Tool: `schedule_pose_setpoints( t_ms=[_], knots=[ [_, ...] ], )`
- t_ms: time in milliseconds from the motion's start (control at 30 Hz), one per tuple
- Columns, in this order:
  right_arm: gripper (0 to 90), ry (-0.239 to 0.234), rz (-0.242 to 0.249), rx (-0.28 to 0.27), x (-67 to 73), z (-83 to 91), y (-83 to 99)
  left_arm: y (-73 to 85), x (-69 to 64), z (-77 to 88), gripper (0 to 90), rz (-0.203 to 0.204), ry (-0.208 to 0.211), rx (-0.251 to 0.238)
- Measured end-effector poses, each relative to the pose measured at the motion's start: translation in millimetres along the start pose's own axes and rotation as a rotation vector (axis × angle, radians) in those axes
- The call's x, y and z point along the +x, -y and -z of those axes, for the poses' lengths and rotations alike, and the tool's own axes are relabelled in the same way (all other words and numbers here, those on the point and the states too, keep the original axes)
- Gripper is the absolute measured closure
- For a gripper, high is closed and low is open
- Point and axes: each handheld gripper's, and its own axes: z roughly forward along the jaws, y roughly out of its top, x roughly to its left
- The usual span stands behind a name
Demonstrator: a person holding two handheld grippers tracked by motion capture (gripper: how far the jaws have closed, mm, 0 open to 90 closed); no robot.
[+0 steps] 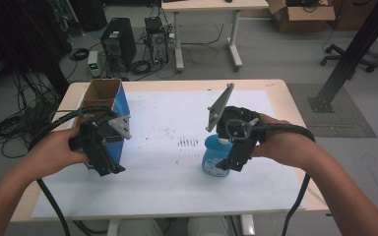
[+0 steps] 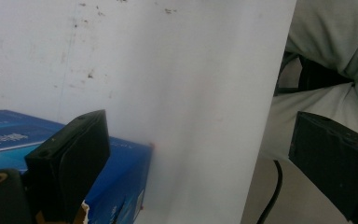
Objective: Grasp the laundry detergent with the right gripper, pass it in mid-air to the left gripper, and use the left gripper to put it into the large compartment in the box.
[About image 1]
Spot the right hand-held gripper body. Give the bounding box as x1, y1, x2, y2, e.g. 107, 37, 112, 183
205, 83, 267, 146

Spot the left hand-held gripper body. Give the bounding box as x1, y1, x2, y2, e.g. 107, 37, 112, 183
68, 113, 133, 159

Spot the blue plastic bottle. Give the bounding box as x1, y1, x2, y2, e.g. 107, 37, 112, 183
201, 133, 234, 178

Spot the blue cardboard box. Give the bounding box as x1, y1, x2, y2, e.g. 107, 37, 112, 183
73, 78, 131, 171

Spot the person's left hand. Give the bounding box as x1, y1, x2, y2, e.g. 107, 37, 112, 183
29, 126, 91, 180

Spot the person's right hand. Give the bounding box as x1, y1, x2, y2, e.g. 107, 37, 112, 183
251, 112, 317, 172

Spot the white table mat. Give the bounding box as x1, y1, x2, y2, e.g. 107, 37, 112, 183
31, 89, 308, 220

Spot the white table leg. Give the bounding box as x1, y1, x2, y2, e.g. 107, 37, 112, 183
106, 218, 122, 236
240, 214, 256, 236

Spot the person's right leg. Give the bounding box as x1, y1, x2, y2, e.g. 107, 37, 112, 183
186, 215, 231, 236

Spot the small white power unit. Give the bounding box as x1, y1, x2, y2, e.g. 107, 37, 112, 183
87, 50, 99, 79

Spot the thin wooden stick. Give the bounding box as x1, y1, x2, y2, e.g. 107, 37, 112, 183
307, 188, 326, 206

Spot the black computer tower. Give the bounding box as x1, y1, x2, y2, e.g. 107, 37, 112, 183
100, 18, 137, 72

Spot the open grey computer case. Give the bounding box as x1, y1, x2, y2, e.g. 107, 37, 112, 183
144, 16, 170, 66

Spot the black curtain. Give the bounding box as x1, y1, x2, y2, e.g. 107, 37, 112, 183
0, 0, 73, 97

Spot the white desk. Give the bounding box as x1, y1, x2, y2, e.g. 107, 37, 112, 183
160, 0, 270, 73

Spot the dark bulky object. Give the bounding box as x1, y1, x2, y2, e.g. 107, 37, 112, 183
68, 0, 108, 32

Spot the black office chair base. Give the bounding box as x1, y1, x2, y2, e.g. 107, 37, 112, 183
319, 43, 378, 74

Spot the brown cardboard box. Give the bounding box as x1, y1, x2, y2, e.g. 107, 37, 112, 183
327, 0, 378, 32

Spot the thin grey cable loop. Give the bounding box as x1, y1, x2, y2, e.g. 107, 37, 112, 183
225, 117, 260, 142

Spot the thick black left gripper cable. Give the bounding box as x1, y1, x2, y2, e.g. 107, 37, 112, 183
28, 106, 119, 236

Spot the tangle of black floor cables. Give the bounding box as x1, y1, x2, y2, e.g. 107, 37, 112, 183
0, 70, 65, 159

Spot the black metal post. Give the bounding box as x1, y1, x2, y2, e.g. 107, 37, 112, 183
308, 0, 378, 114

